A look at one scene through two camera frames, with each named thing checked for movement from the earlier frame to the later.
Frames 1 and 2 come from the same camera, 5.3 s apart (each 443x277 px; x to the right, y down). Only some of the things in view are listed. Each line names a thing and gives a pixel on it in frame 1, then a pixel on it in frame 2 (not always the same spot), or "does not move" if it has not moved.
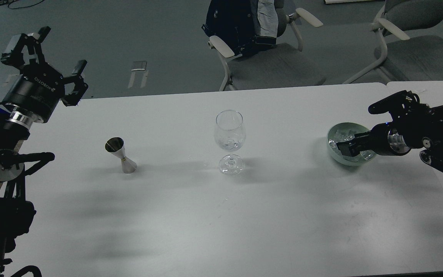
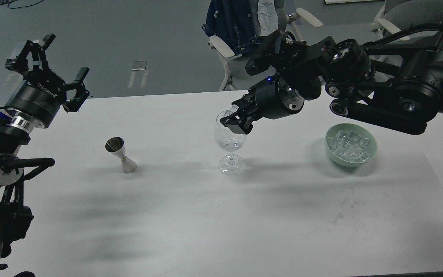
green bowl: (343, 132) does not move
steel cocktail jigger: (115, 145) does not move
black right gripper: (385, 139) -> (271, 99)
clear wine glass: (230, 134) does not move
